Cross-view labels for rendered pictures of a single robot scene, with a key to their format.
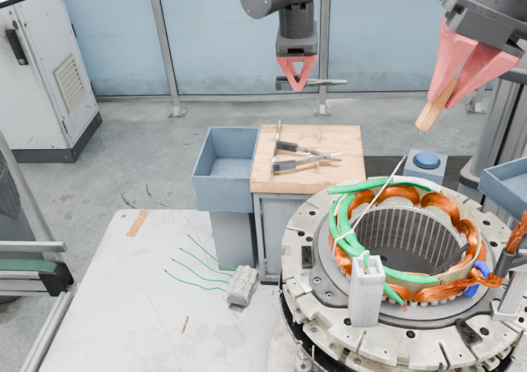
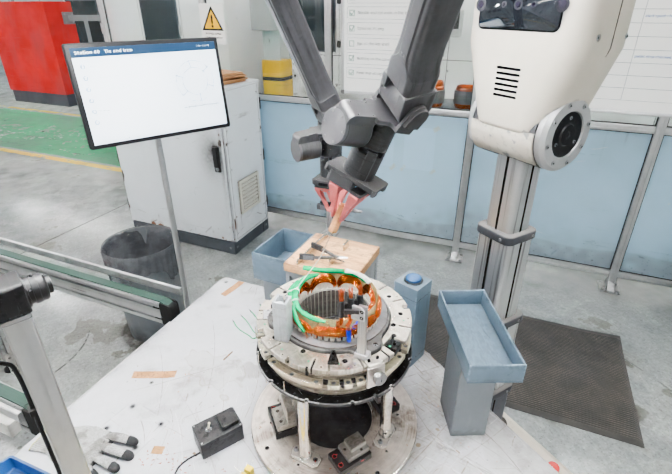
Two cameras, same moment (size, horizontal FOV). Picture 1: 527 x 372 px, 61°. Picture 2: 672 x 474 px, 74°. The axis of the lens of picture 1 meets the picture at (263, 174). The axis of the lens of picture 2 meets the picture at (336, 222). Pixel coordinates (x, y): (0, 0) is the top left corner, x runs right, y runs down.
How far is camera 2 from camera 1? 52 cm
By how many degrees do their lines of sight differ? 18
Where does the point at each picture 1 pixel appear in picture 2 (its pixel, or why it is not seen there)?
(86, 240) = not seen: hidden behind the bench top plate
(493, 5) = (346, 170)
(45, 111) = (224, 209)
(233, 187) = (275, 265)
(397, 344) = (291, 353)
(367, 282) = (276, 307)
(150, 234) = (236, 297)
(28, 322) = not seen: hidden behind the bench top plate
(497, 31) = (345, 182)
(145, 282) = (217, 324)
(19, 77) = (213, 180)
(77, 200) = not seen: hidden behind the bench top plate
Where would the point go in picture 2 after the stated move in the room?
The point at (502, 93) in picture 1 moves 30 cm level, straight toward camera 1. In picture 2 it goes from (481, 243) to (404, 288)
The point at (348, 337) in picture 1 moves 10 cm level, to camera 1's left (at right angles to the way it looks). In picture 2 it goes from (269, 343) to (222, 333)
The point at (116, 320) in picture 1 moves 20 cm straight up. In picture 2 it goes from (188, 341) to (177, 284)
